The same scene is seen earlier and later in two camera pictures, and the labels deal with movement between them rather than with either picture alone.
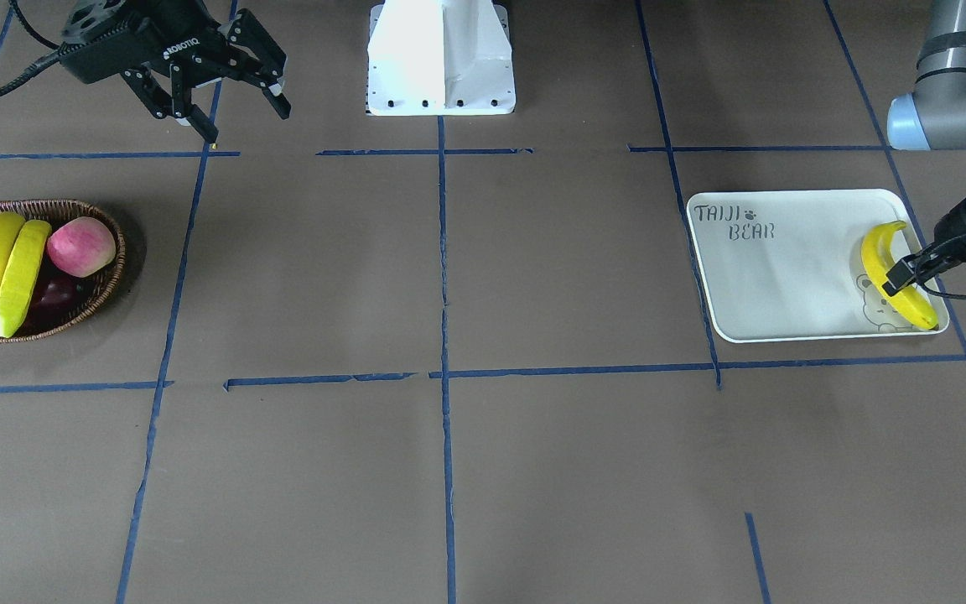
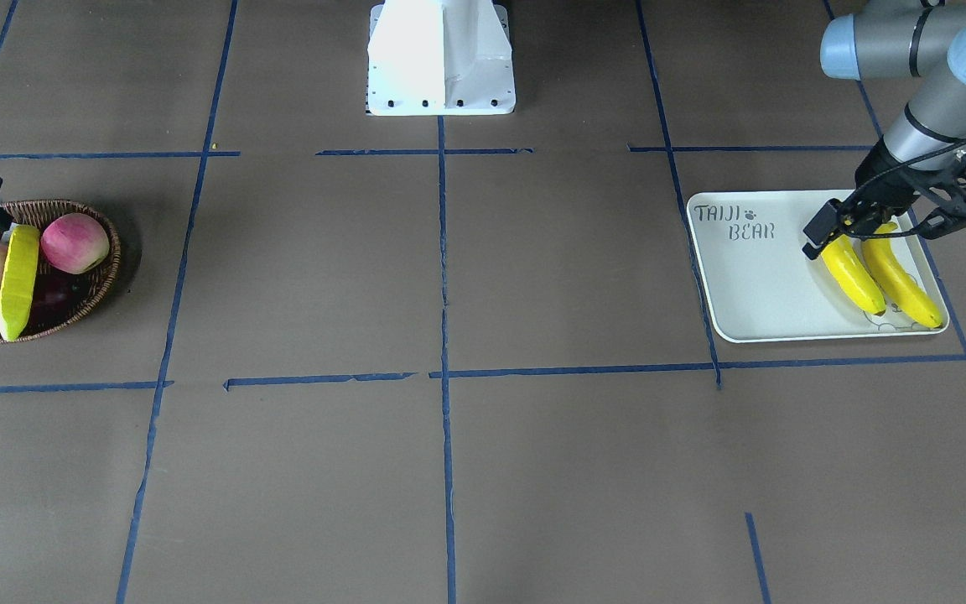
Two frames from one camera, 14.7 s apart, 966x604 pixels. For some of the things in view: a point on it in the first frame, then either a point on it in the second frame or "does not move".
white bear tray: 786,264 does not move
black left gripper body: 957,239 → 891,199
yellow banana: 876,250 does not move
